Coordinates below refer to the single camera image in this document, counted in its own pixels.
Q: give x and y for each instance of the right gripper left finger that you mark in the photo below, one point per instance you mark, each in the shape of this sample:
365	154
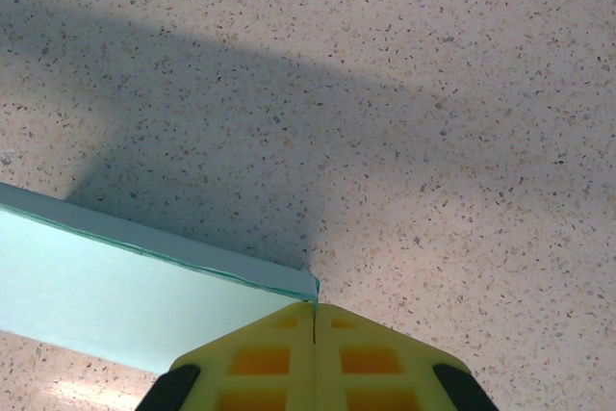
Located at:
269	363

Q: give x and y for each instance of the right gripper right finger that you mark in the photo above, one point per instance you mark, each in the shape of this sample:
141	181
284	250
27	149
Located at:
366	363

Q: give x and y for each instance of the light blue paper box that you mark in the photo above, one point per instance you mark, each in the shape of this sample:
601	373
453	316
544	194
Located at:
120	295

